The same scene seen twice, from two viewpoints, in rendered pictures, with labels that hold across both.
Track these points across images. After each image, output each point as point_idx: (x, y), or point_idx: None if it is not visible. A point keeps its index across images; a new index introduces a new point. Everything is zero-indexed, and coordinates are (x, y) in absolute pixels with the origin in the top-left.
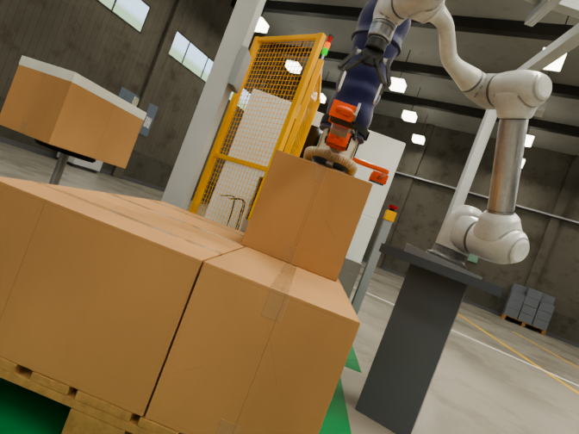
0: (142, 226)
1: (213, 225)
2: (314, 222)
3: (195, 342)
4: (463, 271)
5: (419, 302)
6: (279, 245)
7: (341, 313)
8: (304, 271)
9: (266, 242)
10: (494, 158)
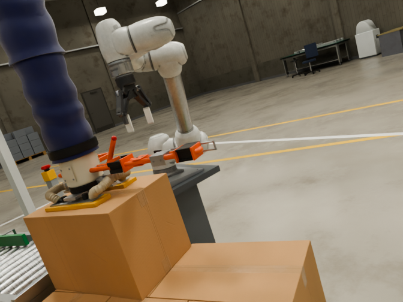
0: None
1: None
2: (162, 229)
3: None
4: (195, 173)
5: (183, 208)
6: (159, 268)
7: (304, 245)
8: (189, 260)
9: (153, 276)
10: (171, 102)
